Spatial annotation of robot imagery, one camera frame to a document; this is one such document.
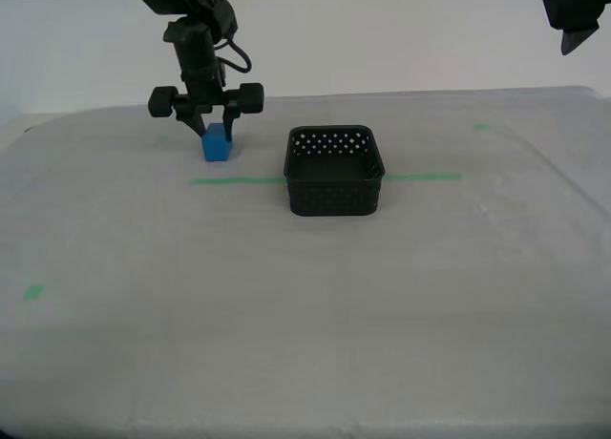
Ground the black perforated plastic basket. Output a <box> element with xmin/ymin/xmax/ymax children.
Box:
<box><xmin>283</xmin><ymin>123</ymin><xmax>387</xmax><ymax>219</ymax></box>

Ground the white table cloth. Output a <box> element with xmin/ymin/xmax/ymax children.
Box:
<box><xmin>0</xmin><ymin>85</ymin><xmax>611</xmax><ymax>439</ymax></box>

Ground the long green tape strip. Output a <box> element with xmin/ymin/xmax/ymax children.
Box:
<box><xmin>189</xmin><ymin>173</ymin><xmax>463</xmax><ymax>187</ymax></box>

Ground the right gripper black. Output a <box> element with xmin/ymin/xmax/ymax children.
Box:
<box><xmin>538</xmin><ymin>0</ymin><xmax>611</xmax><ymax>56</ymax></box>

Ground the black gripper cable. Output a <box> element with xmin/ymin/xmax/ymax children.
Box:
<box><xmin>217</xmin><ymin>36</ymin><xmax>252</xmax><ymax>73</ymax></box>

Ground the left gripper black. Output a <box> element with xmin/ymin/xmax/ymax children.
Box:
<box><xmin>148</xmin><ymin>31</ymin><xmax>265</xmax><ymax>143</ymax></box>

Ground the blue block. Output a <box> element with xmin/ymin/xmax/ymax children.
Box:
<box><xmin>200</xmin><ymin>122</ymin><xmax>236</xmax><ymax>163</ymax></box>

